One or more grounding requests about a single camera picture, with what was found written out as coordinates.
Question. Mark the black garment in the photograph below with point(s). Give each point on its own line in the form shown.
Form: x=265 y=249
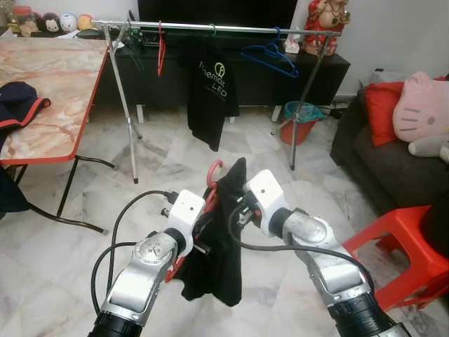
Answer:
x=217 y=260

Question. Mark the coral pink clothes hanger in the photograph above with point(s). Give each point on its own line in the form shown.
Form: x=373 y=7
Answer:
x=210 y=172

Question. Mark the navy shirt red trim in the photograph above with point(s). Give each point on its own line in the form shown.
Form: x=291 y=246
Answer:
x=17 y=105

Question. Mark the blue clothes hanger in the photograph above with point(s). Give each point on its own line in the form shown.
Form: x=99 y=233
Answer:
x=280 y=67

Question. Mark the red clothes hanger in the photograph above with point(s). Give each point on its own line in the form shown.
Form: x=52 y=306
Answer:
x=161 y=56

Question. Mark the green clothes hanger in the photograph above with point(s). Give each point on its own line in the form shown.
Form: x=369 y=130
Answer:
x=212 y=30

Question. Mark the black clothes hanger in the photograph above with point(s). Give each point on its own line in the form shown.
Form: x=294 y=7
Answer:
x=135 y=49

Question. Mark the teal plastic bin liner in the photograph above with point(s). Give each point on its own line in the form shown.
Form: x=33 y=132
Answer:
x=305 y=111

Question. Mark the dark brown fabric sofa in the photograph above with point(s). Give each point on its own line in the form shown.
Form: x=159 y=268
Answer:
x=386 y=175

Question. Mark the black TV cabinet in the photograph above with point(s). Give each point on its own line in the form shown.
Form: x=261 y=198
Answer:
x=316 y=77

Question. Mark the red plastic stool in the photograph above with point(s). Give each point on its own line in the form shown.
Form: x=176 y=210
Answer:
x=393 y=239

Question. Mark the red cushion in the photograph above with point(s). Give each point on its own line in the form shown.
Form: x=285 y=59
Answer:
x=379 y=112

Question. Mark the white pink tissue pack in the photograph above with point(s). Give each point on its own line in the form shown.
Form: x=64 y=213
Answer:
x=292 y=47

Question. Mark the silver metal clothes rack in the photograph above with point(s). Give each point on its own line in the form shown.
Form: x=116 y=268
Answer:
x=231 y=29

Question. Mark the black laundry basket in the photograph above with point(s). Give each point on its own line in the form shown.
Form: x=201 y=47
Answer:
x=438 y=225

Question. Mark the grey Totoro plush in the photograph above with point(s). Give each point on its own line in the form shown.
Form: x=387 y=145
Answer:
x=428 y=146

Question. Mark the red laughing Buddha statue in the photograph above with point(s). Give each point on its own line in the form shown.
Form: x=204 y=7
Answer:
x=324 y=28

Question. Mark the black flat screen television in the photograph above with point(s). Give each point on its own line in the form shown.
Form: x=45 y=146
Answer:
x=217 y=10

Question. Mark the pink Hello Kitty pillow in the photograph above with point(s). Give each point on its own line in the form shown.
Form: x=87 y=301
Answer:
x=424 y=109

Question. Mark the marble top folding table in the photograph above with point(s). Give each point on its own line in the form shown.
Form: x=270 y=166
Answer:
x=49 y=91

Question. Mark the orange round plush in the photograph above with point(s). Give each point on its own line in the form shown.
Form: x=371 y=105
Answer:
x=85 y=22

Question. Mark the black white round plush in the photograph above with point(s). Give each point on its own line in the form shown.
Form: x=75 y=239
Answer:
x=50 y=23

